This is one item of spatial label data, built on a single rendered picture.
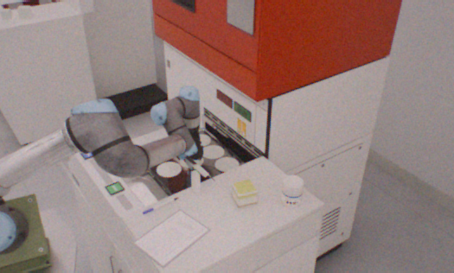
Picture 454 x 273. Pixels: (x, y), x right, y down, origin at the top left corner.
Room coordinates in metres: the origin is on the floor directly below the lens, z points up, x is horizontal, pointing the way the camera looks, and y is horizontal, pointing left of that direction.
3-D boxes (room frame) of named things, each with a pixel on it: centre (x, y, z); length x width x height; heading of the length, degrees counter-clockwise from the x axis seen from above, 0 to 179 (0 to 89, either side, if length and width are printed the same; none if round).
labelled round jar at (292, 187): (1.20, -0.24, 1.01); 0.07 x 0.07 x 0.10
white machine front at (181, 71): (1.82, 0.05, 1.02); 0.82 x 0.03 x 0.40; 35
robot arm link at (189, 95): (1.48, 0.12, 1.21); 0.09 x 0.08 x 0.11; 130
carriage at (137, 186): (1.37, 0.34, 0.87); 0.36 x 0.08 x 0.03; 35
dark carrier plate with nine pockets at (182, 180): (1.54, 0.13, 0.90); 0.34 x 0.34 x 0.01; 35
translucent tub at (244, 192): (1.21, -0.08, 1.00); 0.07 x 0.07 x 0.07; 19
